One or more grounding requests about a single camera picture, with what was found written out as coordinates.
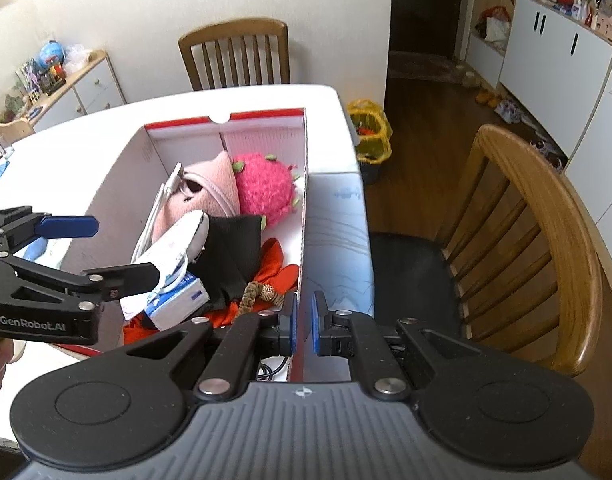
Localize beige braided rope ornament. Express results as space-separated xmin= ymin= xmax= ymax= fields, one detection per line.
xmin=231 ymin=282 xmax=284 ymax=318

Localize yellow mesh bin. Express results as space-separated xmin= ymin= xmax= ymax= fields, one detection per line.
xmin=347 ymin=100 xmax=393 ymax=165

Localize dark doormat rug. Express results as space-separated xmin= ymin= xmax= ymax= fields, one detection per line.
xmin=388 ymin=50 xmax=467 ymax=83

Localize black cable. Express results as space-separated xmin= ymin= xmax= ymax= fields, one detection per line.
xmin=256 ymin=355 xmax=292 ymax=381

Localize white charging cable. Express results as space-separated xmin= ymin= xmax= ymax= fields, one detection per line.
xmin=131 ymin=161 xmax=184 ymax=261

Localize pink fleece garment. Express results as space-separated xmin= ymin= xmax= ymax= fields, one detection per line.
xmin=151 ymin=150 xmax=242 ymax=241

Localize white cabinet black handles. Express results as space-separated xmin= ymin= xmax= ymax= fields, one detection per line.
xmin=498 ymin=0 xmax=612 ymax=158

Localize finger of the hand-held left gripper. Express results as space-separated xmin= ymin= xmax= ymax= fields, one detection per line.
xmin=6 ymin=255 xmax=163 ymax=307
xmin=0 ymin=205 xmax=100 ymax=254

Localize assorted small toys group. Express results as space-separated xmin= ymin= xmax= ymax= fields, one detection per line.
xmin=6 ymin=57 xmax=67 ymax=121

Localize white plastic bag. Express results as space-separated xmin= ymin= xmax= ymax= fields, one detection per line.
xmin=486 ymin=17 xmax=512 ymax=43

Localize blue globe toy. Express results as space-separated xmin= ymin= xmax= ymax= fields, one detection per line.
xmin=40 ymin=41 xmax=67 ymax=66

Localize white refrigerator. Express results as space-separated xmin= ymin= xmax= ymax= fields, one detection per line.
xmin=561 ymin=60 xmax=612 ymax=241

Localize black seat cushion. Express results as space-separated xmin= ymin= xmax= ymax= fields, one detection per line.
xmin=370 ymin=232 xmax=467 ymax=338

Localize white patterned shoes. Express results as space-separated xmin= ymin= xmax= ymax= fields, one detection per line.
xmin=496 ymin=100 xmax=522 ymax=123

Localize orange cloth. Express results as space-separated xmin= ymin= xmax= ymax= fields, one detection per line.
xmin=122 ymin=237 xmax=302 ymax=346

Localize oak wooden chair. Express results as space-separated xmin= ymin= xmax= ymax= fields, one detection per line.
xmin=436 ymin=124 xmax=604 ymax=376

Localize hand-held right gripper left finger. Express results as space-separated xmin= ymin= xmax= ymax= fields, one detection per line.
xmin=128 ymin=291 xmax=303 ymax=402

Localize pink plush dragon fruit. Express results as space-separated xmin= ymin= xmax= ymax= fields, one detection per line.
xmin=231 ymin=152 xmax=303 ymax=226

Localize clear plastic bag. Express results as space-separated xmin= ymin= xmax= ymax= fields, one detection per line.
xmin=65 ymin=44 xmax=94 ymax=72

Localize blue white tissue pack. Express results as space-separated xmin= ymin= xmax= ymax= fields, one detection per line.
xmin=121 ymin=272 xmax=211 ymax=332

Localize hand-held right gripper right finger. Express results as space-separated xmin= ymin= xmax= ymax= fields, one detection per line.
xmin=310 ymin=290 xmax=482 ymax=403

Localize white sideboard wooden top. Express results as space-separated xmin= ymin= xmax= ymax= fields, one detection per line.
xmin=31 ymin=50 xmax=126 ymax=133

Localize pale blue printed table mat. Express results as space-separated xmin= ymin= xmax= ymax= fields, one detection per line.
xmin=302 ymin=172 xmax=377 ymax=318

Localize small light wooden chair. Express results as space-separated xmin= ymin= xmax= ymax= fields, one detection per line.
xmin=0 ymin=119 xmax=37 ymax=143

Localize white cardboard box red rim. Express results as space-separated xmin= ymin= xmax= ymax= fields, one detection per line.
xmin=61 ymin=107 xmax=311 ymax=382

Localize dark brown wooden chair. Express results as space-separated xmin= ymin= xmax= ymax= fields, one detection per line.
xmin=178 ymin=18 xmax=291 ymax=92

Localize black knitted cloth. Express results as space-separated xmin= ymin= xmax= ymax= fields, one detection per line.
xmin=193 ymin=215 xmax=264 ymax=311

